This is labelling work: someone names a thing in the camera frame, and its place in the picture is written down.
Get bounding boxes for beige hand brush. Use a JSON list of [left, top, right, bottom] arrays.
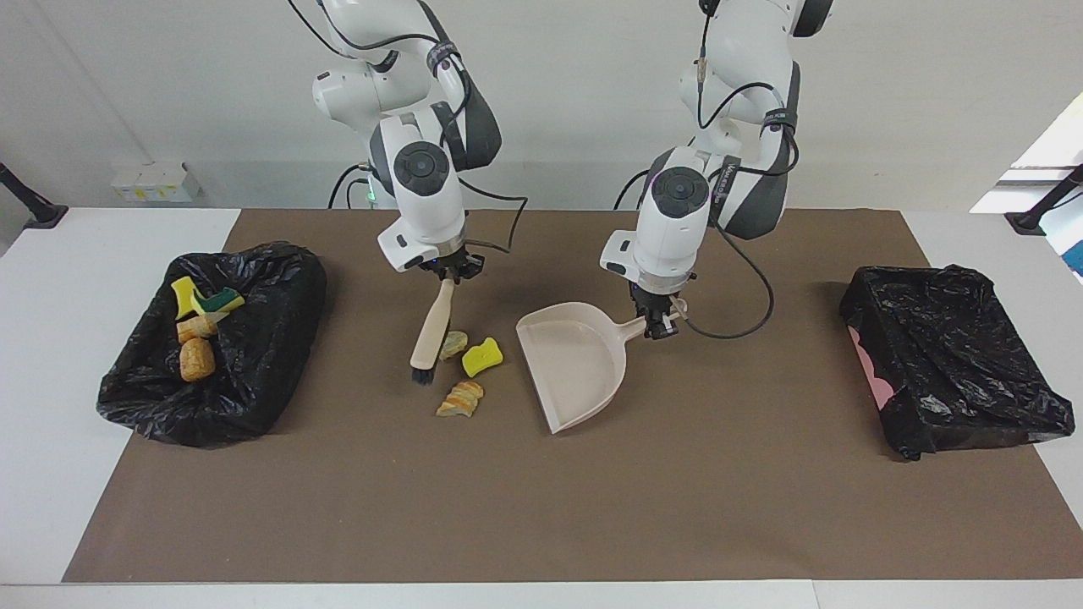
[[410, 279, 459, 388]]

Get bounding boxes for wavy yellow sponge piece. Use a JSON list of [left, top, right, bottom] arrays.
[[461, 337, 504, 378]]

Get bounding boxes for beige plastic dustpan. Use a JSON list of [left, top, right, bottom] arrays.
[[516, 298, 689, 435]]

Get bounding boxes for striped croissant piece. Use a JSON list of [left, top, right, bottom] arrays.
[[176, 311, 229, 343], [436, 381, 485, 419]]

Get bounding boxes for brown bread roll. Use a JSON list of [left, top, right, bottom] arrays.
[[179, 338, 217, 382]]

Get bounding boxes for pink bin with black bag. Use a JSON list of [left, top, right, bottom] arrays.
[[839, 264, 1076, 462]]

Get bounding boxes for brown table mat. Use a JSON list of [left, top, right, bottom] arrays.
[[62, 209, 1083, 584]]

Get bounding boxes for black stand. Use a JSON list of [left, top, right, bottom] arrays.
[[0, 162, 69, 230], [1005, 165, 1083, 236]]

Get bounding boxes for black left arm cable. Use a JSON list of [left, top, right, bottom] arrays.
[[684, 13, 800, 342]]

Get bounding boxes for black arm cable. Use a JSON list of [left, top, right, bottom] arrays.
[[684, 13, 800, 342], [288, 0, 530, 255]]

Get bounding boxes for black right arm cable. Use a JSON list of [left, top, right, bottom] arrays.
[[288, 0, 530, 255]]

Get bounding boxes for black left base cables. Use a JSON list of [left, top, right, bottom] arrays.
[[613, 167, 657, 211]]

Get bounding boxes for black base cables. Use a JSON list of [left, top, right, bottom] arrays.
[[328, 163, 377, 211], [613, 167, 657, 211]]

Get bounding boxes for black right base cables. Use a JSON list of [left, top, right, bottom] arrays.
[[328, 163, 377, 211]]

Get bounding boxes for white wall socket box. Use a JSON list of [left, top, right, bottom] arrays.
[[112, 161, 202, 205]]

